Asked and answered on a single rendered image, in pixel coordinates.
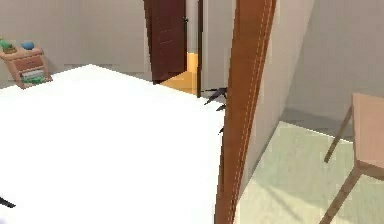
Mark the blue bowl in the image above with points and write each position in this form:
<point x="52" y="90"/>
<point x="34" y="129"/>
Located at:
<point x="28" y="45"/>

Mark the green book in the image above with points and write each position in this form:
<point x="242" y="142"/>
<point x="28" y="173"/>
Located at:
<point x="33" y="80"/>

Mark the green house plant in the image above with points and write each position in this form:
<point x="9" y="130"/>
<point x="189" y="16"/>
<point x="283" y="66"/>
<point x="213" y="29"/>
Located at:
<point x="6" y="46"/>

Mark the light wooden nightstand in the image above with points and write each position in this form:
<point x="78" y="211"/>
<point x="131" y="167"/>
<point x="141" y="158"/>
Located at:
<point x="27" y="66"/>

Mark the light wooden table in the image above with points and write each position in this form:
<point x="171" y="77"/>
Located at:
<point x="363" y="140"/>

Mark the black leg tip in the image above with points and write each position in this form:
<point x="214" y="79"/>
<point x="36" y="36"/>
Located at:
<point x="6" y="202"/>

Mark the brown wooden door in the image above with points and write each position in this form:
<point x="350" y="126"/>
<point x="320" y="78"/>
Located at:
<point x="245" y="100"/>

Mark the dark brown room door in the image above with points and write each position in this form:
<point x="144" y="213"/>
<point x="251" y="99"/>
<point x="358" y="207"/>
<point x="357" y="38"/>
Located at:
<point x="166" y="40"/>

